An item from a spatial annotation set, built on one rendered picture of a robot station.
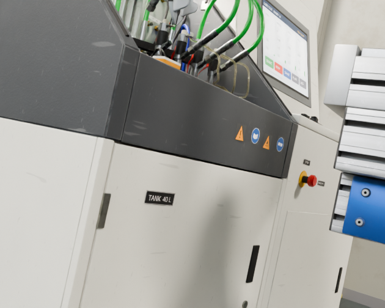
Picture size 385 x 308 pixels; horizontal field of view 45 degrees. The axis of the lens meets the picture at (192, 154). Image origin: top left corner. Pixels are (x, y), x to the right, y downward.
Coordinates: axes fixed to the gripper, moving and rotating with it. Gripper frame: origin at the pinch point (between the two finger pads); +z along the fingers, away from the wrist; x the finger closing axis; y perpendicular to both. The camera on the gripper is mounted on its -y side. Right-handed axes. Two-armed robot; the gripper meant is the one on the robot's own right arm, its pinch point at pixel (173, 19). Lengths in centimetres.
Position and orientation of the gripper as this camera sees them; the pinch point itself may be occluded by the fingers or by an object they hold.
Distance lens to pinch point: 123.4
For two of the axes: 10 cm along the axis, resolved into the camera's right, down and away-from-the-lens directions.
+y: 7.8, 1.5, -6.1
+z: -2.1, 9.8, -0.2
